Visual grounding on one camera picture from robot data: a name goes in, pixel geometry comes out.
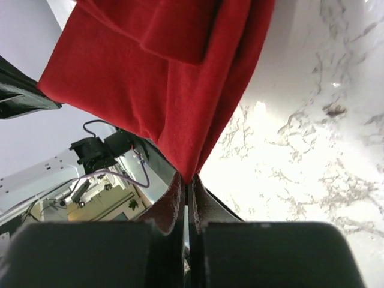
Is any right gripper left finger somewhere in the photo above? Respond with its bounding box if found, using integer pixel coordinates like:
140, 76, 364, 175
1, 173, 184, 287

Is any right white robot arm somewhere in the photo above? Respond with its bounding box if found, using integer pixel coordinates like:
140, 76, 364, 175
1, 130, 364, 287

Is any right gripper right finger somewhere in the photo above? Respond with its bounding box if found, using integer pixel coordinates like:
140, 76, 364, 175
187, 176, 364, 287

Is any dark red t shirt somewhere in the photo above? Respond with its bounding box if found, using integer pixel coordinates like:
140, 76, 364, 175
37, 0, 274, 182

